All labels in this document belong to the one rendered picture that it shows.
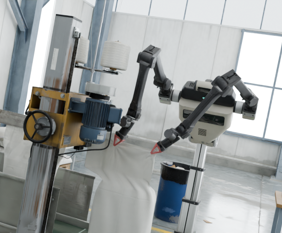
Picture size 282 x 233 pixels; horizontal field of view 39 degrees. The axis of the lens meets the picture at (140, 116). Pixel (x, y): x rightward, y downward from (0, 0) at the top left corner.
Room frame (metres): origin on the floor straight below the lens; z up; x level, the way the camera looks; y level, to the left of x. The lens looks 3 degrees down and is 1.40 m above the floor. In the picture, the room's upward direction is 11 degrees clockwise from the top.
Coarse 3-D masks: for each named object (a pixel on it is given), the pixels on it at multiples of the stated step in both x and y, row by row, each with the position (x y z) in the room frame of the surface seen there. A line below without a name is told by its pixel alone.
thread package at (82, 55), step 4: (80, 40) 2.41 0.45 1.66; (84, 40) 2.43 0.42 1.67; (88, 40) 2.46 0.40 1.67; (80, 44) 2.41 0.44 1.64; (84, 44) 2.43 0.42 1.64; (88, 44) 2.47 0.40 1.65; (80, 48) 2.41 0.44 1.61; (84, 48) 2.43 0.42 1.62; (80, 52) 2.41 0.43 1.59; (84, 52) 2.43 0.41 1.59; (76, 56) 2.41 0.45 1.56; (80, 56) 2.42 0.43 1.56; (84, 56) 2.44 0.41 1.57; (76, 60) 2.41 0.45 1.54; (80, 60) 2.42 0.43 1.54; (84, 60) 2.44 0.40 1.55
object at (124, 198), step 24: (96, 144) 2.61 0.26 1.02; (120, 144) 2.56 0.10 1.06; (96, 168) 2.61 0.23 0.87; (120, 168) 2.55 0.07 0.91; (144, 168) 2.47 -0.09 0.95; (96, 192) 2.52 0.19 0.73; (120, 192) 2.45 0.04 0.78; (144, 192) 2.44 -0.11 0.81; (96, 216) 2.49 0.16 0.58; (120, 216) 2.43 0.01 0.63; (144, 216) 2.42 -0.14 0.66
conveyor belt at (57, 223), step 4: (56, 220) 2.86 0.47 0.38; (56, 224) 2.78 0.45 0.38; (60, 224) 2.79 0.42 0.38; (64, 224) 2.81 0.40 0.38; (68, 224) 2.82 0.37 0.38; (56, 228) 2.70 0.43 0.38; (60, 228) 2.71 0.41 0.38; (64, 228) 2.73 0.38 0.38; (68, 228) 2.74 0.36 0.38; (72, 228) 2.75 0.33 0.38; (76, 228) 2.77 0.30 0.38; (80, 228) 2.78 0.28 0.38; (84, 228) 2.80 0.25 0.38; (52, 232) 2.62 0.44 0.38; (56, 232) 2.63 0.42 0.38; (60, 232) 2.64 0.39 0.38; (64, 232) 2.66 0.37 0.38; (68, 232) 2.67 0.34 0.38; (72, 232) 2.68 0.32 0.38; (76, 232) 2.70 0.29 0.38; (80, 232) 2.71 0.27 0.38; (84, 232) 2.73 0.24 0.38
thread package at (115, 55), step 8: (104, 48) 2.36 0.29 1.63; (112, 48) 2.32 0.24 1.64; (120, 48) 2.32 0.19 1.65; (128, 48) 2.36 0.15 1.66; (104, 56) 2.34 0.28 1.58; (112, 56) 2.32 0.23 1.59; (120, 56) 2.33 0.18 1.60; (128, 56) 2.38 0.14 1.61; (104, 64) 2.33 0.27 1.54; (112, 64) 2.32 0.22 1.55; (120, 64) 2.33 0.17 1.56
